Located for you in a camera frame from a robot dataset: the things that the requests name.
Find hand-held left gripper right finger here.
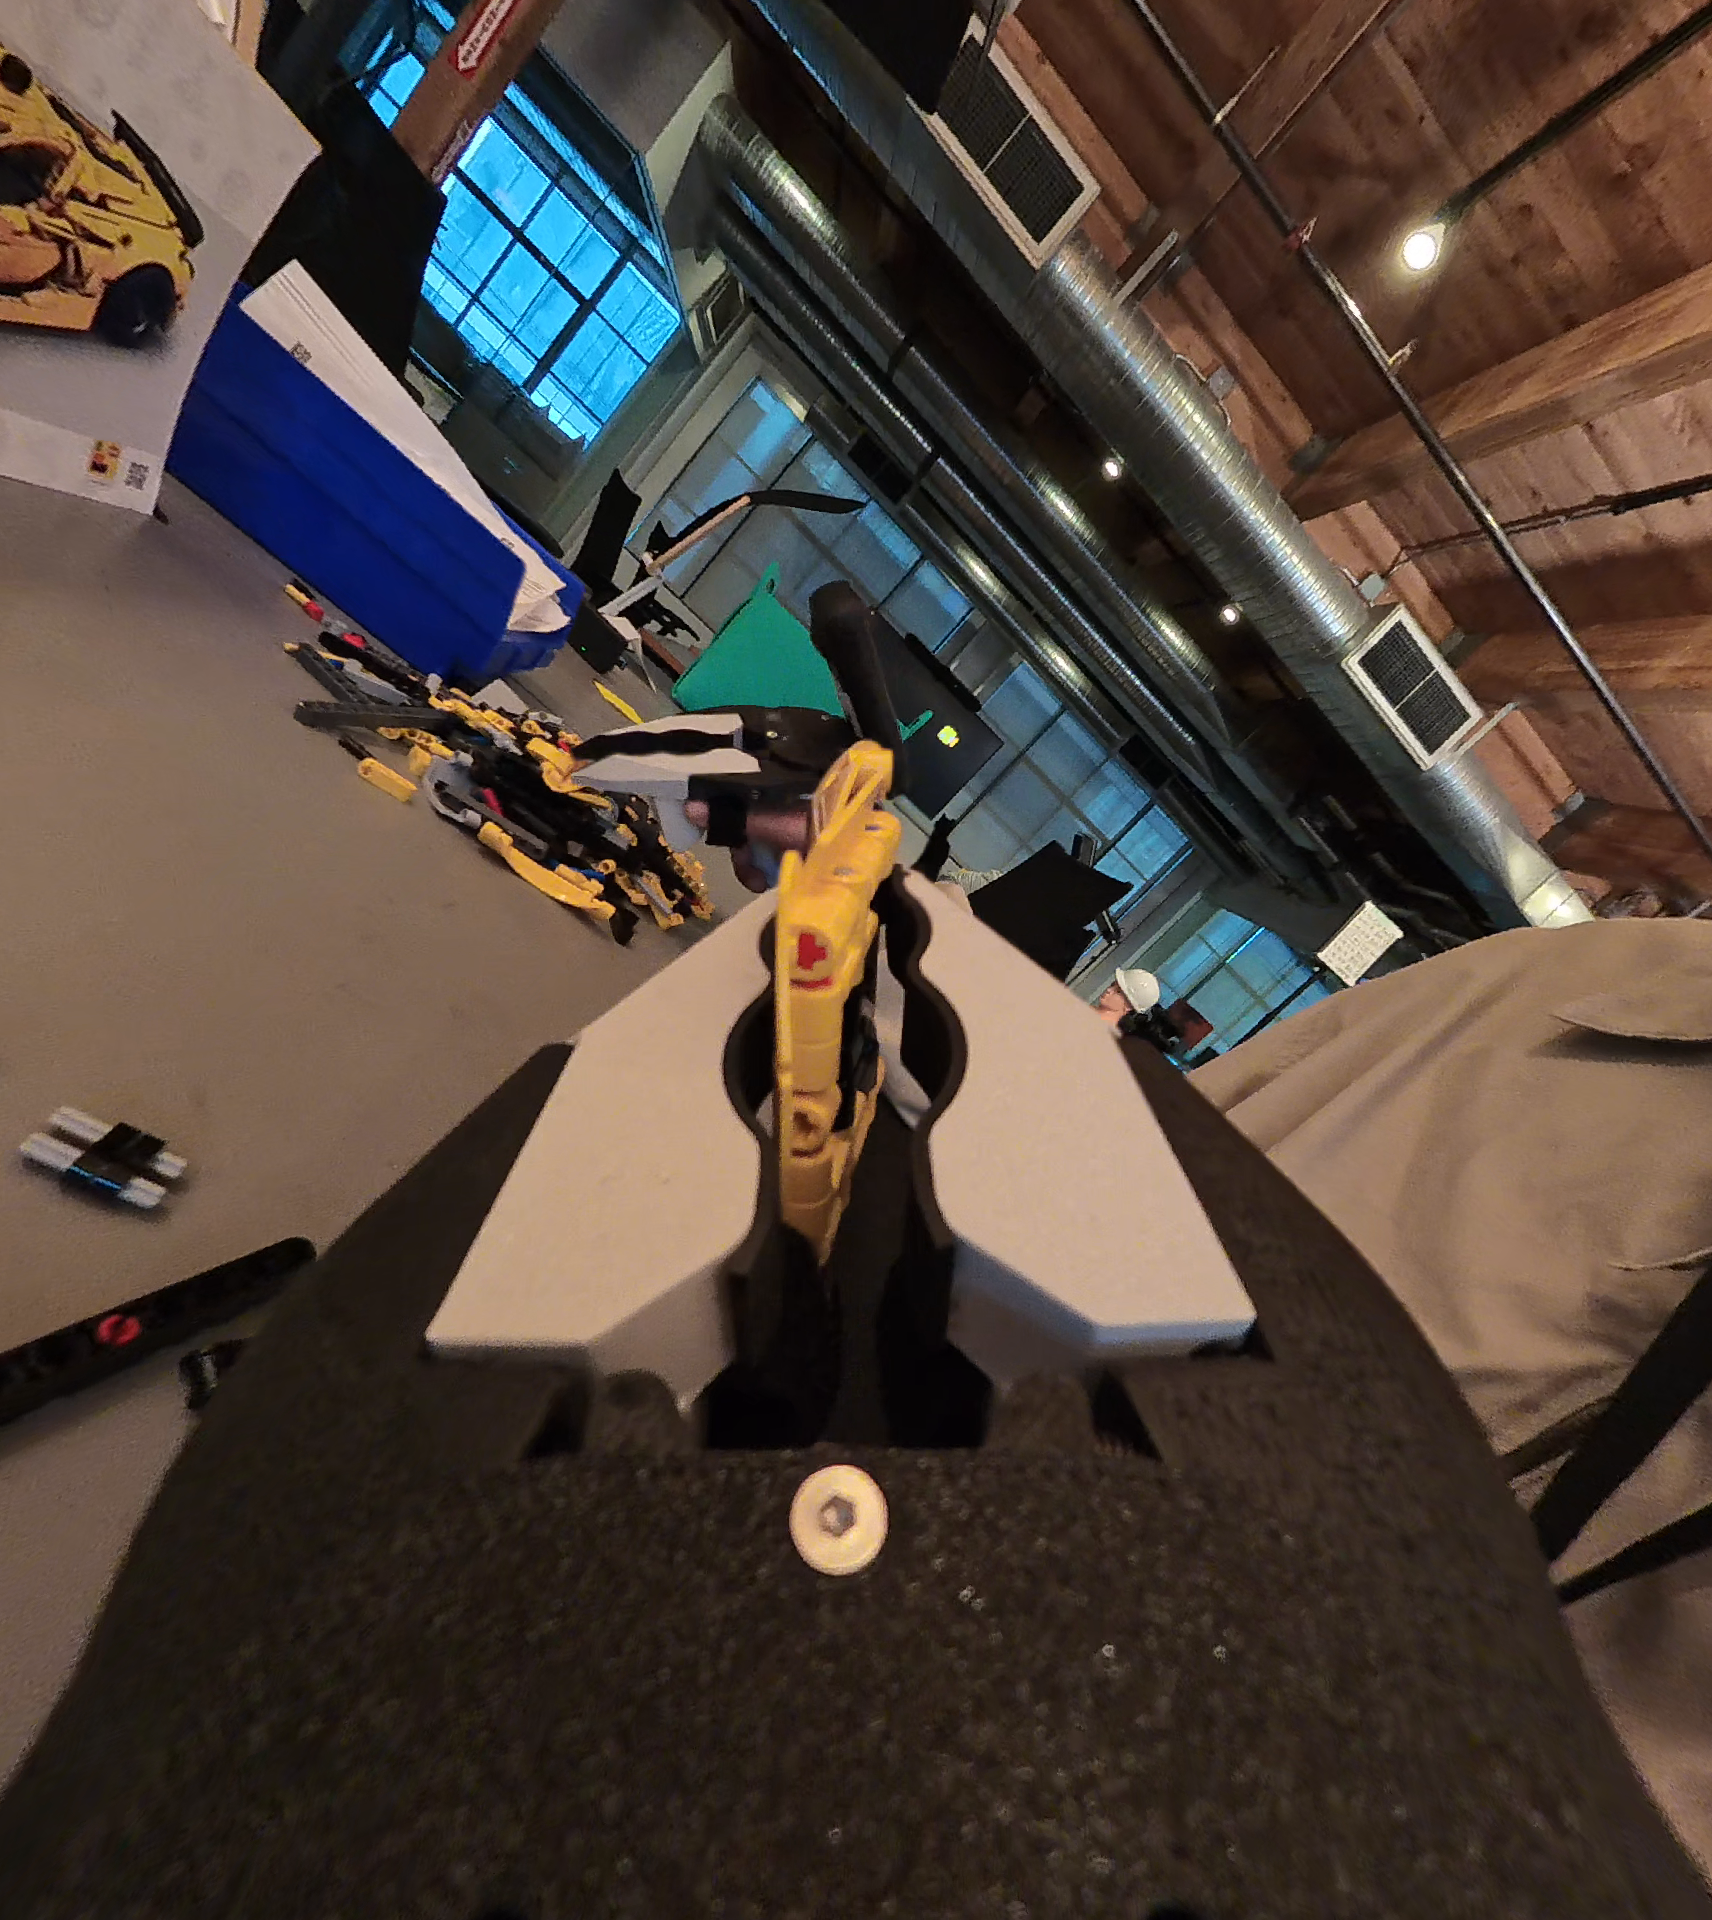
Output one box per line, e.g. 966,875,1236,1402
857,873,1261,1449

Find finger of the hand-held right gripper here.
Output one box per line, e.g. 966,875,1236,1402
571,712,750,755
575,750,767,798

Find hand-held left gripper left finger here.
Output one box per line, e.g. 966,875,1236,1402
425,882,832,1449

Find yellow toy car hood assembly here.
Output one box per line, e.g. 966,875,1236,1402
771,738,907,1261

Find grey desk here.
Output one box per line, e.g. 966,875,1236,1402
0,449,755,1878

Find person's right hand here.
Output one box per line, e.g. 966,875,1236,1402
683,793,816,897

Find green folded board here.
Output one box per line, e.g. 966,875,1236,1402
672,561,851,722

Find black monitor screen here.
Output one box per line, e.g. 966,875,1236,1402
871,631,1012,824

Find pile of yellow black bricks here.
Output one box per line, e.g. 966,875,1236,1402
282,575,720,948

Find white notice sheet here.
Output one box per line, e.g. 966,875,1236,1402
1318,900,1407,990

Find person's beige jacket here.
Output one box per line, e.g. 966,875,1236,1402
1187,917,1712,1920

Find blue plastic bin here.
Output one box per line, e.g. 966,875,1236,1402
166,284,588,683

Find white paper sheets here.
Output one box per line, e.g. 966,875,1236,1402
241,258,575,639

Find large paned window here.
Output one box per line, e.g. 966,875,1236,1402
346,0,687,444

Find black connector white axles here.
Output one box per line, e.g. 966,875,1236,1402
20,1104,191,1209

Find white vent grille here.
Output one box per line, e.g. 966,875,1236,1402
1342,603,1486,770
923,22,1102,270

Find black beam with red pins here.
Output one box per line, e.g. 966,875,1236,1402
0,1235,319,1479

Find black standing panel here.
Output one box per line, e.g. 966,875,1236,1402
241,73,450,378

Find instruction booklet car picture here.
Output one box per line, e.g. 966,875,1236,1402
0,0,322,519

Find silver air duct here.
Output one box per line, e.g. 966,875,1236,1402
698,90,1595,931

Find wooden post red sign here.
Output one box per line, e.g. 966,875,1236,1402
391,0,567,168

